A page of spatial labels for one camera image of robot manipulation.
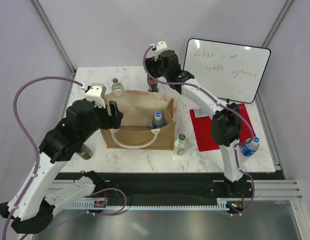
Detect white whiteboard black frame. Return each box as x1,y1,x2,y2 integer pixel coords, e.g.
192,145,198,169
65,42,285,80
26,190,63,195
183,38,271,104

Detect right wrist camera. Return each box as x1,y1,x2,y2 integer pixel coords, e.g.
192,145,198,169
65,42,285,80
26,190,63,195
150,40,168,61

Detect purple cable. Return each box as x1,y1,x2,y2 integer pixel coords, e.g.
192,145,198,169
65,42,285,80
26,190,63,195
1,76,87,240
142,44,257,216

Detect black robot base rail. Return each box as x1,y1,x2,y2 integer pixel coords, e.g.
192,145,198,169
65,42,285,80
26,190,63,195
56,171,253,206

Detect glass cola bottle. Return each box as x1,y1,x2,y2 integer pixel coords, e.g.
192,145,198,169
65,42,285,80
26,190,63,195
147,75,159,93

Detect blue label plastic bottle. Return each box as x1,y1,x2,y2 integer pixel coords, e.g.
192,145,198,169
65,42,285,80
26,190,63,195
239,136,260,163

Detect blue label water bottle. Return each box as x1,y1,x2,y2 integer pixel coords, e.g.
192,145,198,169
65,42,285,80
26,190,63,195
151,111,166,129

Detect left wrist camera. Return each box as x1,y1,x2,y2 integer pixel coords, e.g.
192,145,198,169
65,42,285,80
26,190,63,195
80,83,107,109

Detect red clip file folder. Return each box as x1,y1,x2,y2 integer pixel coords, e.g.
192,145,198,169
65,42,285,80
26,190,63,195
189,103,255,152

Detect brown canvas tote bag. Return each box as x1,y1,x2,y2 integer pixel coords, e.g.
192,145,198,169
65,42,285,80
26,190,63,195
100,90,177,150

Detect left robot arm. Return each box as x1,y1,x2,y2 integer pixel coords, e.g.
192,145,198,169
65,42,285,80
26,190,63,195
0,98,124,235

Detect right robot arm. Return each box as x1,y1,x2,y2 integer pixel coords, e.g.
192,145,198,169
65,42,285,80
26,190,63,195
142,49,253,197

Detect white slotted cable duct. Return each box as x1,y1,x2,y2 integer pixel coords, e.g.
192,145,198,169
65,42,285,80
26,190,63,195
65,198,244,211

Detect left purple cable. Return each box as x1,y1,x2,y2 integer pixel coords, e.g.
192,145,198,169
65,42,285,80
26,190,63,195
1,76,87,240

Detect green cap glass bottle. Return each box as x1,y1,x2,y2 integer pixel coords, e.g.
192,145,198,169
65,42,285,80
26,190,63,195
111,78,124,92

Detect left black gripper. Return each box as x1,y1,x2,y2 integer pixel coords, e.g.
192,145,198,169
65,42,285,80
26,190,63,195
80,100,124,143

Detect clear soda water bottle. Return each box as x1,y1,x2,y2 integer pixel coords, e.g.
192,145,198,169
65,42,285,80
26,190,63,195
174,134,188,155

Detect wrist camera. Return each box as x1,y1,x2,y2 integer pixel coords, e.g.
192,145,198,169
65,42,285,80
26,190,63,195
150,40,168,61
80,83,107,109

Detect black drink can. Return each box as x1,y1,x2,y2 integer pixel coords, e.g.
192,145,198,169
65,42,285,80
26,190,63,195
76,144,93,160

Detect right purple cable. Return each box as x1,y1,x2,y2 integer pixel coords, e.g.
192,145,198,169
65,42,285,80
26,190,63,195
142,44,257,216

